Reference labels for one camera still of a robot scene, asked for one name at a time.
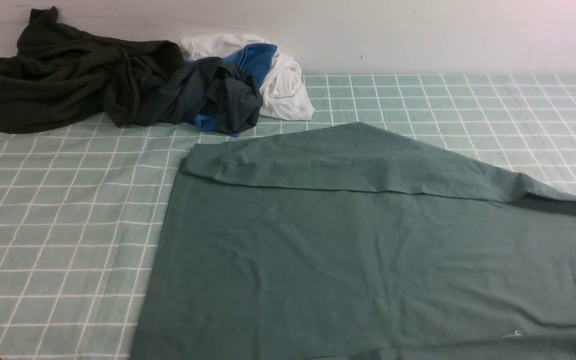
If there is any green checked tablecloth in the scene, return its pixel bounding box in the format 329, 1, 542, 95
0, 73, 576, 360

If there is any white crumpled garment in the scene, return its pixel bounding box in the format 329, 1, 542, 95
179, 33, 314, 121

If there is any dark grey crumpled garment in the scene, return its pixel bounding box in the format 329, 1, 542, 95
131, 57, 263, 135

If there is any blue crumpled garment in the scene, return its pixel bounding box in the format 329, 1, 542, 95
188, 43, 277, 137

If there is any dark olive crumpled garment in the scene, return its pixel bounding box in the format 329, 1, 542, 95
0, 7, 185, 134

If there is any green long-sleeved shirt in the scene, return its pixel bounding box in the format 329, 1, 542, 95
129, 122, 576, 360

